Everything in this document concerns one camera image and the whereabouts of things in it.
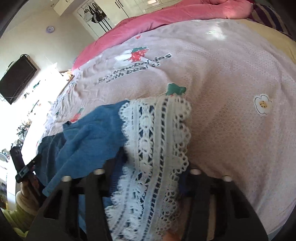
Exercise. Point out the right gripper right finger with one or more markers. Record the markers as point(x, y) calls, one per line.
point(235, 218)

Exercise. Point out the pink strawberry print bedsheet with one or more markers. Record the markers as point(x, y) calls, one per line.
point(240, 81)

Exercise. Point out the black wall television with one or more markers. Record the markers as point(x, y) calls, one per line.
point(16, 78)

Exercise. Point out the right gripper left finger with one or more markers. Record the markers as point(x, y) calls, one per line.
point(75, 209)

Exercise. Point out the pink folded quilt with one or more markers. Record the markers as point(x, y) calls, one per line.
point(182, 11)

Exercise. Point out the hanging bags on door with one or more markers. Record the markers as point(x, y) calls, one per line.
point(94, 14)

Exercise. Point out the striped purple pillow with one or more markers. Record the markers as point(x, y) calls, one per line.
point(267, 16)

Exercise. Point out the white wardrobe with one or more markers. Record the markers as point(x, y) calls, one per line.
point(116, 11)

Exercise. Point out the round wall clock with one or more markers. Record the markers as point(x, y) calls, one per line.
point(50, 29)

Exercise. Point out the blue denim lace-trimmed pants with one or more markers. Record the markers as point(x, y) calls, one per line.
point(154, 138)

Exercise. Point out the left hand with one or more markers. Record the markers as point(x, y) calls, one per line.
point(27, 199)

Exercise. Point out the green sleeved left forearm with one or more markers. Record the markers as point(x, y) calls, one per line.
point(20, 219)

